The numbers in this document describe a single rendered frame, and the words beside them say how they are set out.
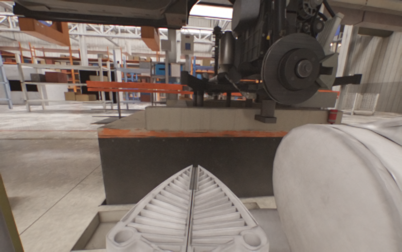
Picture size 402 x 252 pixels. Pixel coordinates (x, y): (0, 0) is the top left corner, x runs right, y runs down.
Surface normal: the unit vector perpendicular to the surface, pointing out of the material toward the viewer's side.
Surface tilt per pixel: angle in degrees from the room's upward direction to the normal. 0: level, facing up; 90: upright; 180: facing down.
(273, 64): 90
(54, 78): 90
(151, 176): 90
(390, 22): 90
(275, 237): 69
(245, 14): 104
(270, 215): 0
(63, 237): 0
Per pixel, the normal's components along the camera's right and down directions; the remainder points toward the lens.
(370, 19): 0.12, 0.22
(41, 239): 0.03, -0.98
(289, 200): -1.00, -0.04
